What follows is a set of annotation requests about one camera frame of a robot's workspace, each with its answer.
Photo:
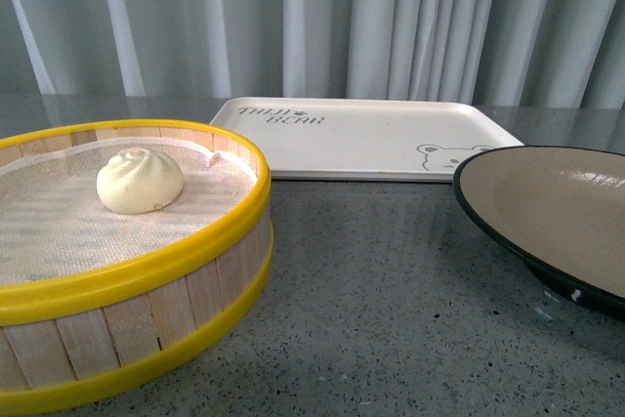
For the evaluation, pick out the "white bear print tray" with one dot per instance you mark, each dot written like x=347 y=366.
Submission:
x=362 y=140

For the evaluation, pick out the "grey pleated curtain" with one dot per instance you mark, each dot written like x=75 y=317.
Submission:
x=551 y=53

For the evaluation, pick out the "beige plate with black rim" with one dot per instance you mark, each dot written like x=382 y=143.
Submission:
x=560 y=209

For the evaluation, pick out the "white mesh steamer cloth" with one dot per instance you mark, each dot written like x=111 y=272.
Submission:
x=54 y=224

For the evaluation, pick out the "yellow rimmed bamboo steamer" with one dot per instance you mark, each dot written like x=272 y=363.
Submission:
x=74 y=339

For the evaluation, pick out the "white steamed bun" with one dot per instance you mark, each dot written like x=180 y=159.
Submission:
x=139 y=180

